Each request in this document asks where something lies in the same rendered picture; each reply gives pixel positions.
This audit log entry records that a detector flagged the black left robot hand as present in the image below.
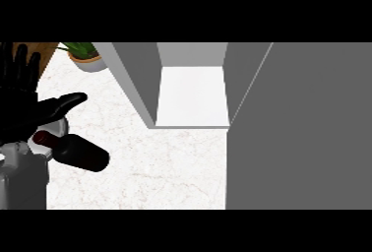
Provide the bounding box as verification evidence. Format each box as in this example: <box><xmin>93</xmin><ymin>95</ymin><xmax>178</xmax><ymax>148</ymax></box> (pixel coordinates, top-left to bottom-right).
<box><xmin>0</xmin><ymin>41</ymin><xmax>89</xmax><ymax>147</ymax></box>

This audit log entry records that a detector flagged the brown wooden board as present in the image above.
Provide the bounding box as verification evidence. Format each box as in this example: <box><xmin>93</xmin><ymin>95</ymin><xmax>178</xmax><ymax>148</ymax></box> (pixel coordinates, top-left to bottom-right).
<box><xmin>11</xmin><ymin>41</ymin><xmax>61</xmax><ymax>82</ymax></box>

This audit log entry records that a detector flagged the green plant in white pot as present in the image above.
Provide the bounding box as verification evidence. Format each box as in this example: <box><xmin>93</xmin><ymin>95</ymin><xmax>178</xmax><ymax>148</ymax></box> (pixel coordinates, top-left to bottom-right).
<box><xmin>55</xmin><ymin>41</ymin><xmax>110</xmax><ymax>74</ymax></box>

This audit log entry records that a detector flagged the dark grey cabinet door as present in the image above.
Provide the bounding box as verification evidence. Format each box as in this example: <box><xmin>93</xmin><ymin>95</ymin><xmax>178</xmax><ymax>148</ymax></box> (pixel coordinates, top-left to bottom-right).
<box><xmin>225</xmin><ymin>41</ymin><xmax>372</xmax><ymax>211</ymax></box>

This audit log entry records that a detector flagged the dark wine bottle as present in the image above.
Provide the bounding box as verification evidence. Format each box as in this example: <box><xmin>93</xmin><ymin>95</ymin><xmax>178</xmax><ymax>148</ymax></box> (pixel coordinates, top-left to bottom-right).
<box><xmin>31</xmin><ymin>130</ymin><xmax>113</xmax><ymax>173</ymax></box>

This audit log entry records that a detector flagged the grey open cabinet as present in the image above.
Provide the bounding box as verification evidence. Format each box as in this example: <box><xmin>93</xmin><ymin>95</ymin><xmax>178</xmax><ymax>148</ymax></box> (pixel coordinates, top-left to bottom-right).
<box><xmin>92</xmin><ymin>41</ymin><xmax>274</xmax><ymax>130</ymax></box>

